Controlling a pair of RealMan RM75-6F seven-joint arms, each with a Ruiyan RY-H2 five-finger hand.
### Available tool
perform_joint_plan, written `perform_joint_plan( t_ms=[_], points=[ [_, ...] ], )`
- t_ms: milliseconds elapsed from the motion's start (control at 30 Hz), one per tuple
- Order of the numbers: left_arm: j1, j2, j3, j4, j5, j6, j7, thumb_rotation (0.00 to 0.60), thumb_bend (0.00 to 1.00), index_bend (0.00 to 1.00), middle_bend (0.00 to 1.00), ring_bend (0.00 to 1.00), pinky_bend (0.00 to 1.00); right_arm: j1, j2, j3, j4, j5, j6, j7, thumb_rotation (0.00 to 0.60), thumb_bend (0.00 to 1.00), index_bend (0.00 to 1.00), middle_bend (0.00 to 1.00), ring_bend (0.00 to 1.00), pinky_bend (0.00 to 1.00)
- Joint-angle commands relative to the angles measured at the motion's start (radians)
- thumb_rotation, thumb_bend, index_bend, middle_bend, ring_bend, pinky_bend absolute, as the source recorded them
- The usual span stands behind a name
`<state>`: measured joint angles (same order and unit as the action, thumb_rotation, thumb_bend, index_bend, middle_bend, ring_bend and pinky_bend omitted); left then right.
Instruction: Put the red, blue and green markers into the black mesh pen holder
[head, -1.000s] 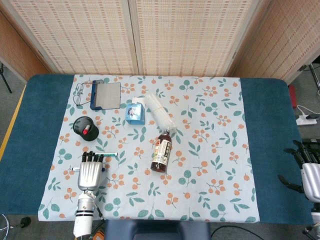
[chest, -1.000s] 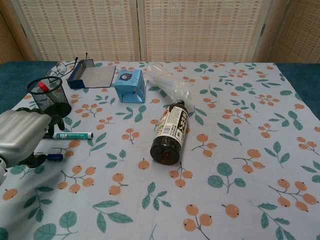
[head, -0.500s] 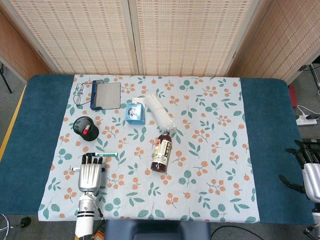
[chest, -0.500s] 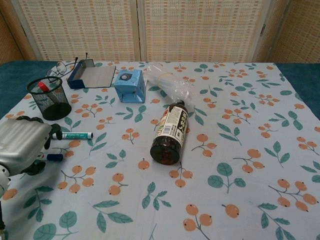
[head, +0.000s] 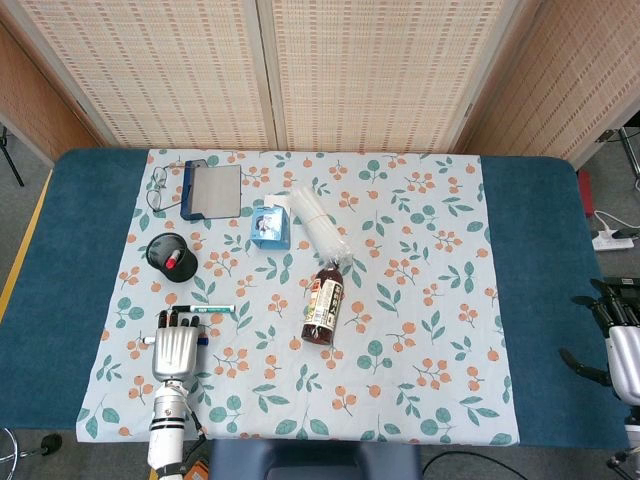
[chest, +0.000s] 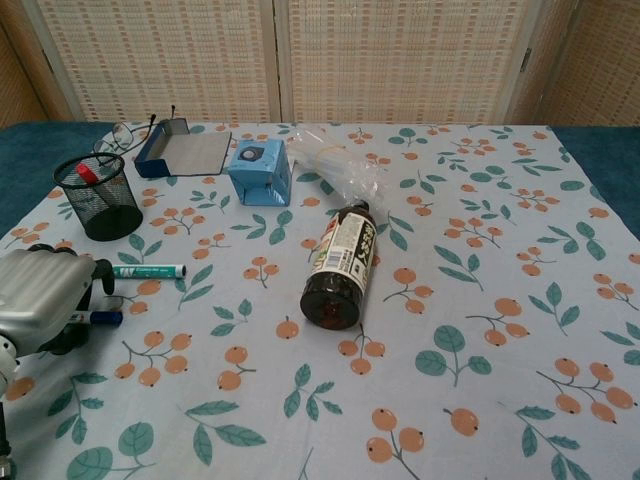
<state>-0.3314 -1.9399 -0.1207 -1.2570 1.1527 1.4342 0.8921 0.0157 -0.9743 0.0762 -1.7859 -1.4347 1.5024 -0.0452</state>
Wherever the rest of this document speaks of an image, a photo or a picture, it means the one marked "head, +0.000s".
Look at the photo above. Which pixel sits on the clear bag of straws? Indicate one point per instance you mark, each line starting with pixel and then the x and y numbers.
pixel 315 220

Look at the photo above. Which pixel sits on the red marker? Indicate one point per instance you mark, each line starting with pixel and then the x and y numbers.
pixel 171 261

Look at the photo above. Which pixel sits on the white power strip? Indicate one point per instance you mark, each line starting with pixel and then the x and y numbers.
pixel 610 244

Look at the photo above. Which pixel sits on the thin-framed eyeglasses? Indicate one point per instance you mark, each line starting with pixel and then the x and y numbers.
pixel 154 200

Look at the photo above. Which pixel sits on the orange small device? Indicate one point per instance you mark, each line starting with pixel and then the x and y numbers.
pixel 200 471

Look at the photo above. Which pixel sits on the grey metal stand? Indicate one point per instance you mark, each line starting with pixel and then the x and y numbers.
pixel 627 142

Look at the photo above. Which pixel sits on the dark blue chair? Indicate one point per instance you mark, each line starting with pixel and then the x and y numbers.
pixel 310 460

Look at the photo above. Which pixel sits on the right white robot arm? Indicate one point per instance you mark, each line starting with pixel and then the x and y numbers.
pixel 634 430

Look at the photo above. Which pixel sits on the woven bamboo screen panel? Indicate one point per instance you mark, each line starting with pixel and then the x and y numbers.
pixel 165 75
pixel 565 90
pixel 30 100
pixel 375 75

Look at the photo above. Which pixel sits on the floral print tablecloth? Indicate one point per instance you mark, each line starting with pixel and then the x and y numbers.
pixel 425 325

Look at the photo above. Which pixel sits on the dark sauce bottle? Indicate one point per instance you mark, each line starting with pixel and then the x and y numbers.
pixel 325 305

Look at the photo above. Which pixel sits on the red flat object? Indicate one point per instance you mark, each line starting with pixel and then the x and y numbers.
pixel 586 192

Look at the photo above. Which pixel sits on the green whiteboard marker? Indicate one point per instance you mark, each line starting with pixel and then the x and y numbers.
pixel 215 309

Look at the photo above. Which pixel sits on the black round cup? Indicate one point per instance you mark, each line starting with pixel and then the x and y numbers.
pixel 182 272

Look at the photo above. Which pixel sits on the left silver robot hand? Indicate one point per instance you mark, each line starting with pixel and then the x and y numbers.
pixel 175 352

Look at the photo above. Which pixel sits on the black tripod leg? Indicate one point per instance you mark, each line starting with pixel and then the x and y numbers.
pixel 12 162

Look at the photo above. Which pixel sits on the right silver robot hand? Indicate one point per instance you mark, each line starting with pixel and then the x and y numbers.
pixel 625 360

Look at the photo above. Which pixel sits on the teal table cover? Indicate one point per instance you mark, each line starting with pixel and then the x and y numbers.
pixel 60 300

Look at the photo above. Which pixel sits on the blue whiteboard marker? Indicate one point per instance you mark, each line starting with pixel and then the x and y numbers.
pixel 202 341

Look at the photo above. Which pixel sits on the chrome stool base with caster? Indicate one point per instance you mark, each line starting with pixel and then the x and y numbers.
pixel 51 444

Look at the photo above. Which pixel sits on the open blue glasses case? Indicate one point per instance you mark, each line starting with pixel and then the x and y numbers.
pixel 215 190

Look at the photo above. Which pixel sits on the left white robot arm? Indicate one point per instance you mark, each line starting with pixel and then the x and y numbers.
pixel 167 435

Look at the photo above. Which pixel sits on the small light blue box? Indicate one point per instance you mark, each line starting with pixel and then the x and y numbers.
pixel 270 225

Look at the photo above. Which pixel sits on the black device box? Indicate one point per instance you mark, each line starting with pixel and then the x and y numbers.
pixel 625 283

